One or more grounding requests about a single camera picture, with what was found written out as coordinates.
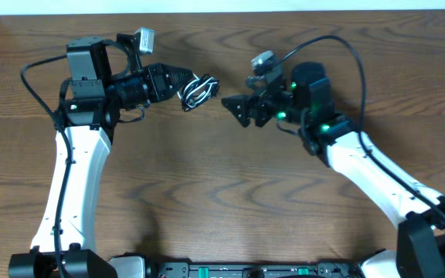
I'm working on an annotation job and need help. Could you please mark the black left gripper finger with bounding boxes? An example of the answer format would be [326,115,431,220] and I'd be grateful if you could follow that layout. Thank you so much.
[162,64,193,86]
[162,82,188,100]

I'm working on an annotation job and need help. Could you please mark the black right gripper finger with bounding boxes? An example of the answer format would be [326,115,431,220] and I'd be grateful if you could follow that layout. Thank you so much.
[221,95,250,127]
[250,104,273,127]

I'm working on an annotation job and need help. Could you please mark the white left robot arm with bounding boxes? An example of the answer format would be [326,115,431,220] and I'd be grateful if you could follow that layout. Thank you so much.
[8,29,193,277]

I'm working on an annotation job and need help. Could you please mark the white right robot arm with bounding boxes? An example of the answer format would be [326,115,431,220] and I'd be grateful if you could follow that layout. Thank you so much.
[222,62,445,277]

